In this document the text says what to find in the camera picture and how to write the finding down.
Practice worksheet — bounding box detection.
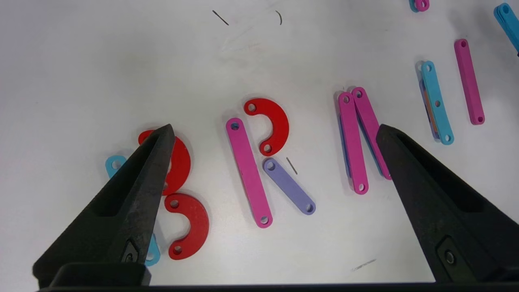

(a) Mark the short purple bar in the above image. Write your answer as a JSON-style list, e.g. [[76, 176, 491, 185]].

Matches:
[[262, 157, 316, 215]]

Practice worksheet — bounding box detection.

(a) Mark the medium red arc piece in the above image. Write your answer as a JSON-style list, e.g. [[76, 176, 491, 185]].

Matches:
[[138, 129, 191, 196]]

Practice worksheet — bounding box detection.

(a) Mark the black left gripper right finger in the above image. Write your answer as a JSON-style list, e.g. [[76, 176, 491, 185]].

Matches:
[[375, 124, 519, 284]]

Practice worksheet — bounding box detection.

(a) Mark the small red arc piece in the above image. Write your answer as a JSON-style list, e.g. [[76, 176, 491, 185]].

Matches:
[[243, 98, 290, 157]]

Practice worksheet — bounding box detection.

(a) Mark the long blue bar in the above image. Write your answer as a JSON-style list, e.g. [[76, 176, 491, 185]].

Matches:
[[417, 60, 455, 146], [105, 155, 162, 267]]

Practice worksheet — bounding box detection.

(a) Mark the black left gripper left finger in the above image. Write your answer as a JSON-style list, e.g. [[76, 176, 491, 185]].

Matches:
[[32, 124, 176, 290]]

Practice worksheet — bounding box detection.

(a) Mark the short blue bar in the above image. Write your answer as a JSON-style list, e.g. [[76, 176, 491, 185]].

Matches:
[[493, 3, 519, 56]]

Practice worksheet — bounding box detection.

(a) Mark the large red arc piece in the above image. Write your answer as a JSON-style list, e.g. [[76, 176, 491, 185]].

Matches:
[[164, 193, 210, 261]]

